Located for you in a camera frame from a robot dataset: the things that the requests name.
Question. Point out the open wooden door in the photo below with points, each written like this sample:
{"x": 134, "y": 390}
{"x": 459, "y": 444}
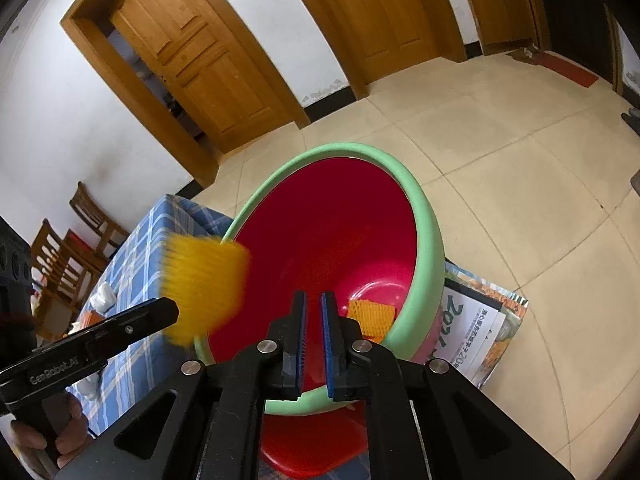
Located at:
{"x": 200, "y": 60}

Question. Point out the closed wooden door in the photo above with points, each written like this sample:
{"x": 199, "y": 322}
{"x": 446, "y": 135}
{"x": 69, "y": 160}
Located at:
{"x": 370, "y": 20}

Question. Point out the wooden door frame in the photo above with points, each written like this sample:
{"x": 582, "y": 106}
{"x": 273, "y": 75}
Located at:
{"x": 82, "y": 7}
{"x": 359, "y": 87}

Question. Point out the wooden chair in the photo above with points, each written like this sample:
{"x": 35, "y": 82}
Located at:
{"x": 82, "y": 205}
{"x": 50, "y": 250}

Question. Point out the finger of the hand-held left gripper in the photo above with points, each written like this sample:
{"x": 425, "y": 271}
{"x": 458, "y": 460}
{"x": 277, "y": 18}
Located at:
{"x": 145, "y": 317}

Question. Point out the red bin with green rim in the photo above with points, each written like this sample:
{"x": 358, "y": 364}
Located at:
{"x": 325, "y": 220}

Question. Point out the printed paper calendar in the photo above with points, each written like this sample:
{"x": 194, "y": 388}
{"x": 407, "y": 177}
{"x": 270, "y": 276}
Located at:
{"x": 480, "y": 330}

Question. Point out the red plastic stool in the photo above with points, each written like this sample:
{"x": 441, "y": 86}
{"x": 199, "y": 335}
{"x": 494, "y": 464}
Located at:
{"x": 310, "y": 440}

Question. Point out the yellow foam fruit net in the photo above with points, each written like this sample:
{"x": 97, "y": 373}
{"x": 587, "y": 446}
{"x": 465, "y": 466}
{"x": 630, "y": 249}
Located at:
{"x": 205, "y": 280}

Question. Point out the red door mat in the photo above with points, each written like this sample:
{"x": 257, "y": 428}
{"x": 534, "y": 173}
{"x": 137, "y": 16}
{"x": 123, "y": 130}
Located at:
{"x": 570, "y": 70}

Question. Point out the dark slipper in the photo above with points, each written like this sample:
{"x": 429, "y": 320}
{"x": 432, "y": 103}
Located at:
{"x": 632, "y": 120}

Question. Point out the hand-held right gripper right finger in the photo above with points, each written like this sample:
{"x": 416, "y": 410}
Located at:
{"x": 328, "y": 345}

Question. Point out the white crumpled tissue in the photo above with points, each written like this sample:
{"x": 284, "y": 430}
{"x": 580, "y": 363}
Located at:
{"x": 89, "y": 387}
{"x": 102, "y": 297}

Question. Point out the narrow wooden door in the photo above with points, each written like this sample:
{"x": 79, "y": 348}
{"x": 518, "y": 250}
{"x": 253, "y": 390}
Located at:
{"x": 495, "y": 5}

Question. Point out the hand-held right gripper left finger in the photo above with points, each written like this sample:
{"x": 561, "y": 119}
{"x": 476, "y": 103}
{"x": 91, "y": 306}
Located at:
{"x": 301, "y": 340}

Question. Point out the person's left hand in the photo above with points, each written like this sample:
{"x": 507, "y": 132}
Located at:
{"x": 72, "y": 430}

